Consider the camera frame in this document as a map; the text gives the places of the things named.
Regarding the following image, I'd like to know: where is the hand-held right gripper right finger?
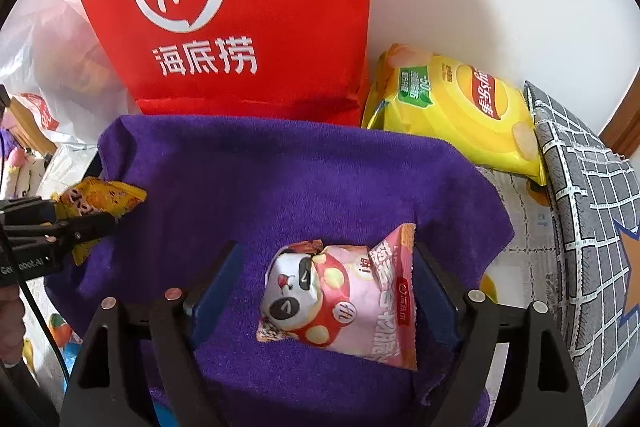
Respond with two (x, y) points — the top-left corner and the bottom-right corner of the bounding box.
(412, 241), (588, 427)

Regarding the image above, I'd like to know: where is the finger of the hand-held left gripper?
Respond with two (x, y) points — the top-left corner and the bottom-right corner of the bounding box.
(0, 212), (120, 254)
(0, 196), (58, 225)

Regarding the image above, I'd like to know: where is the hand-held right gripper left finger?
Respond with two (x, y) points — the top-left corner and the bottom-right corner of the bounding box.
(60, 239), (246, 427)

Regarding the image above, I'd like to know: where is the yellow orange snack packet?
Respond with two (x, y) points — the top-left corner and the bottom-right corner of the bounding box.
(50, 177), (148, 265)

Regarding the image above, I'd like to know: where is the pink panda snack packet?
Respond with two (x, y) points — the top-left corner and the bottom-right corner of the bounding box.
(256, 223), (418, 370)

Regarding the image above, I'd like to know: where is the purple towel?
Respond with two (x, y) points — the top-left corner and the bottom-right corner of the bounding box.
(44, 114), (516, 427)

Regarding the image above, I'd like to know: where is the person's left hand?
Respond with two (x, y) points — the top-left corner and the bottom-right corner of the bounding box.
(0, 292), (26, 365)

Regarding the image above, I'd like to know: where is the pink purple package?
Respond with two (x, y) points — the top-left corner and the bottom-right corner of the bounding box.
(2, 142), (51, 198)

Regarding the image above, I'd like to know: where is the wooden cabinet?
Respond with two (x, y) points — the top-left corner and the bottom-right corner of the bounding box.
(9, 99), (57, 158)

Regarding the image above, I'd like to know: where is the fruit printed bed sheet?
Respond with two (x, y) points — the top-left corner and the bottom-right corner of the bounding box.
(20, 164), (640, 427)

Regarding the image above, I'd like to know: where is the white plastic bag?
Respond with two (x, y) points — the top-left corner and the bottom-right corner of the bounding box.
(0, 0), (143, 202)

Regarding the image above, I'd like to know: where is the grey checked cloth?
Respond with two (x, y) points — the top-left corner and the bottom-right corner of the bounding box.
(522, 81), (640, 390)

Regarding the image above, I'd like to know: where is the yellow chips bag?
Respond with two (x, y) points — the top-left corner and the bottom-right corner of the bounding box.
(361, 43), (548, 186)

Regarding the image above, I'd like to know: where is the red paper bag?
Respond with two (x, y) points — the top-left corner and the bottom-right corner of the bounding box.
(64, 0), (376, 128)

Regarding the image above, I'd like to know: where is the black cable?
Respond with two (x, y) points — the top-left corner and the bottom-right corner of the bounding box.
(17, 279), (71, 395)

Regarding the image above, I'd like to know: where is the brown wooden door frame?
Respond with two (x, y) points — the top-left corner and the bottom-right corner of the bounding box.
(597, 97), (640, 158)

